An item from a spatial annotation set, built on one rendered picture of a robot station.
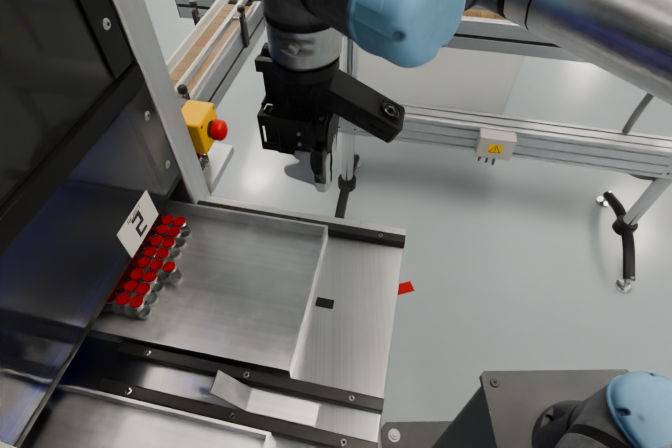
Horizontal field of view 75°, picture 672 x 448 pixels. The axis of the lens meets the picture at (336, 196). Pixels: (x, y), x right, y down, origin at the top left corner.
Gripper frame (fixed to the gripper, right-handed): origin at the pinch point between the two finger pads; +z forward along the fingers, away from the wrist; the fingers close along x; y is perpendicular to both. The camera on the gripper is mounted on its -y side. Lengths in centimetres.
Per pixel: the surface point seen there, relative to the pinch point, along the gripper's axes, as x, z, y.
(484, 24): -82, 17, -26
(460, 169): -118, 110, -38
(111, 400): 28.4, 20.1, 25.0
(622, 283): -67, 108, -102
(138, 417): 29.4, 21.4, 20.8
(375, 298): 4.4, 21.6, -8.8
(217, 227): -3.7, 21.4, 22.4
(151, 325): 16.7, 21.4, 25.4
